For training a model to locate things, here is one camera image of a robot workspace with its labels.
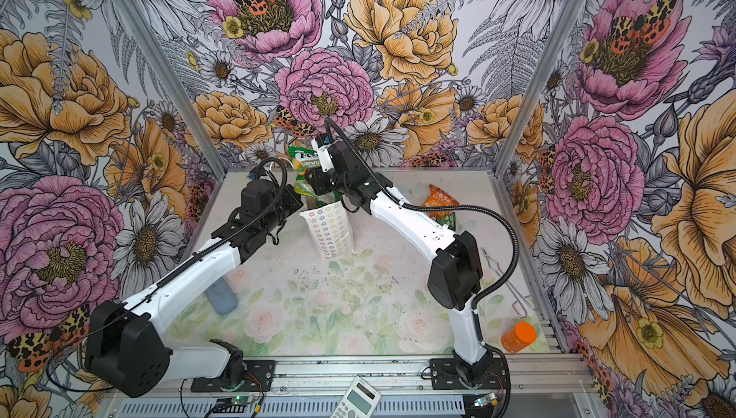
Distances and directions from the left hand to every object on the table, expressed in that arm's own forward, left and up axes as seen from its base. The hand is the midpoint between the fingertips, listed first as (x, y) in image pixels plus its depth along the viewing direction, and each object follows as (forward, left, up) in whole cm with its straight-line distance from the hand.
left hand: (303, 197), depth 82 cm
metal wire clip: (-24, -63, -23) cm, 71 cm away
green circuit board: (-46, +16, -26) cm, 55 cm away
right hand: (+2, -3, +4) cm, 5 cm away
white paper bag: (-7, -7, -6) cm, 12 cm away
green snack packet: (+5, -1, +10) cm, 11 cm away
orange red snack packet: (+14, -44, -17) cm, 49 cm away
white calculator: (-46, -16, -23) cm, 53 cm away
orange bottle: (-34, -55, -13) cm, 66 cm away
